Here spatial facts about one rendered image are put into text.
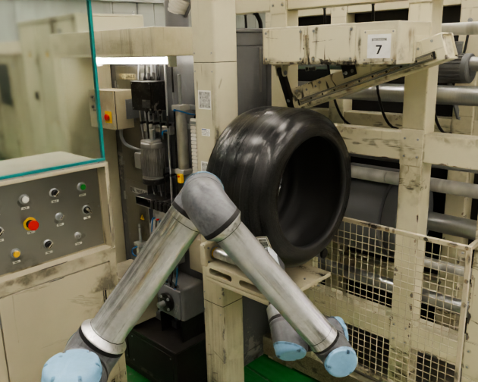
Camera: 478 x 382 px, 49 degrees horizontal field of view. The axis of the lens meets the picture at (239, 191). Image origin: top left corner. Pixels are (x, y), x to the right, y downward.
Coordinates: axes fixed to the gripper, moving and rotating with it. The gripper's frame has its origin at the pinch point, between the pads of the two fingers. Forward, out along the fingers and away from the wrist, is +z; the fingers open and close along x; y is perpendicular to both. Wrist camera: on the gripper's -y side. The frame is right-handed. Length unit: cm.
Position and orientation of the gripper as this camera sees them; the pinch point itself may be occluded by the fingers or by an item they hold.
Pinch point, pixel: (267, 249)
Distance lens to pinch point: 178.6
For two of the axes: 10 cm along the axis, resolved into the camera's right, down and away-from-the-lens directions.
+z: -1.4, -7.7, 6.3
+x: 9.3, -3.2, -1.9
